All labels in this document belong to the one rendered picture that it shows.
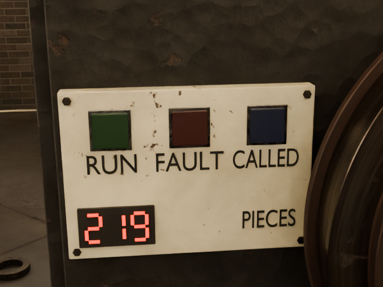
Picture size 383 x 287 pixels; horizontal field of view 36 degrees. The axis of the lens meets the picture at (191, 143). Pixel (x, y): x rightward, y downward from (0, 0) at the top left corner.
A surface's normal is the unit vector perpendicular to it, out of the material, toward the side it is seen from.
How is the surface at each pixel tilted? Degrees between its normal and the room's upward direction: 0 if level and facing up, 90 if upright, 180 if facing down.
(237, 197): 90
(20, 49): 90
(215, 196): 90
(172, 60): 90
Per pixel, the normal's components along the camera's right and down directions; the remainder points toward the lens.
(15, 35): 0.10, 0.26
